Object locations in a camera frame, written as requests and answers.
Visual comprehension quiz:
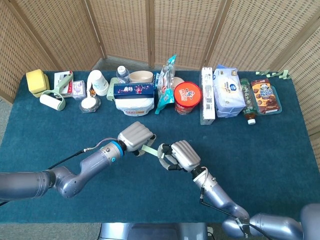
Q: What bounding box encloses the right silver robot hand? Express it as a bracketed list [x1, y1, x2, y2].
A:
[157, 140, 202, 173]

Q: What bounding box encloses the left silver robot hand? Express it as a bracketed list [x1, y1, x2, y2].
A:
[116, 121, 157, 157]

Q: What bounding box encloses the pale green paper strip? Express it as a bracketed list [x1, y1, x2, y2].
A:
[141, 145, 160, 157]

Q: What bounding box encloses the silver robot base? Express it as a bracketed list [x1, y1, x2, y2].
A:
[98, 222, 209, 240]

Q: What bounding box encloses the white plastic tub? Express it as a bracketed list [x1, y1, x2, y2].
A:
[114, 97, 155, 118]

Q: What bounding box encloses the teal table cloth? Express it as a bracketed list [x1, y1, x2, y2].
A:
[0, 70, 313, 224]

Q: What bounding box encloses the blue toothpaste box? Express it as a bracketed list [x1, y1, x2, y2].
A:
[113, 82, 155, 100]

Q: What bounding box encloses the teal clear snack bag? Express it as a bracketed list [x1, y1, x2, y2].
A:
[154, 54, 178, 115]

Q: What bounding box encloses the pale green holder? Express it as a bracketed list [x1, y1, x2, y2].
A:
[106, 77, 120, 102]

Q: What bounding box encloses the clear hexagonal jar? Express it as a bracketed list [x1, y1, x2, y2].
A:
[79, 96, 102, 114]

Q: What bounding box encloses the long white barcode box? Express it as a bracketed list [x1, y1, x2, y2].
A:
[199, 66, 216, 126]

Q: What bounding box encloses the red lidded noodle cup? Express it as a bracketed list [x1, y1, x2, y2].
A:
[173, 81, 203, 116]

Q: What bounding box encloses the beige bowl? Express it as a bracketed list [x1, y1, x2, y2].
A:
[128, 70, 154, 84]

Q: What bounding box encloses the clear water bottle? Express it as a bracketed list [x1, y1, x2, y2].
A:
[115, 65, 131, 85]

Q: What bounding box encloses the white paper cup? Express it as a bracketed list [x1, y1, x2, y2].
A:
[86, 69, 110, 97]

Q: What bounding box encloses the beige round container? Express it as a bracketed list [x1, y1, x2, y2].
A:
[172, 76, 186, 91]

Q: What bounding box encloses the small purple white pack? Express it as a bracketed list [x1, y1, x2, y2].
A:
[72, 79, 87, 101]

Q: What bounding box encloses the white blue tissue pack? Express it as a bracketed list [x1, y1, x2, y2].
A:
[212, 64, 246, 118]

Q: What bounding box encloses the green tea bottle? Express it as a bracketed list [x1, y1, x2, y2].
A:
[239, 78, 258, 125]

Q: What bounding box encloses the green white lint roller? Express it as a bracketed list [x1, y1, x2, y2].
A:
[39, 72, 75, 112]

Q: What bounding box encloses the teal clear tray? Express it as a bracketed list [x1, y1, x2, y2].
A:
[254, 84, 283, 116]

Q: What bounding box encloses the white and red carton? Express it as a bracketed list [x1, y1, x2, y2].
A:
[53, 70, 75, 98]

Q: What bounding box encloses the brown panda biscuit box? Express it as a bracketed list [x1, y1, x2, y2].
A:
[250, 78, 281, 113]

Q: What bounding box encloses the pale yellow plastic box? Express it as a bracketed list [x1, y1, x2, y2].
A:
[32, 74, 51, 98]

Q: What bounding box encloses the rattan folding screen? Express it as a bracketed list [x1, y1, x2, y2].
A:
[0, 0, 320, 176]

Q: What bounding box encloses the yellow sponge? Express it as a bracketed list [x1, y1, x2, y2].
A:
[25, 69, 46, 94]

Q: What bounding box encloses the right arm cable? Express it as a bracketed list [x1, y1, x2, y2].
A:
[198, 169, 266, 240]

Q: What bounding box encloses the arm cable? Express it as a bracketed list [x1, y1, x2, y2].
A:
[0, 137, 118, 207]
[198, 169, 266, 240]

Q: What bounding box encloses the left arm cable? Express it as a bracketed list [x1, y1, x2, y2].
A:
[0, 137, 118, 207]

